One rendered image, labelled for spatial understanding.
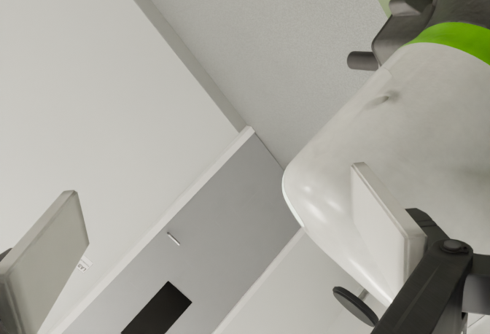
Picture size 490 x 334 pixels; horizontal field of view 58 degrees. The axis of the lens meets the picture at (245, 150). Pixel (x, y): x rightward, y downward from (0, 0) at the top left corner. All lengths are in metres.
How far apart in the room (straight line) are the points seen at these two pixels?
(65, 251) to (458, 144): 0.24
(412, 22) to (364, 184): 0.29
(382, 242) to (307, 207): 0.14
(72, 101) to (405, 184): 2.95
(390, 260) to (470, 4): 0.26
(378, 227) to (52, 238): 0.13
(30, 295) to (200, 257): 3.45
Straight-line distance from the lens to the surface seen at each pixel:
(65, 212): 0.21
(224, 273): 3.78
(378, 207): 0.18
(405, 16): 0.47
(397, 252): 0.16
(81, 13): 3.20
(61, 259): 0.20
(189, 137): 3.40
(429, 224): 0.18
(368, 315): 2.90
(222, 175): 3.52
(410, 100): 0.32
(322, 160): 0.31
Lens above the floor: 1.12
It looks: 16 degrees down
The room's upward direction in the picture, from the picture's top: 136 degrees counter-clockwise
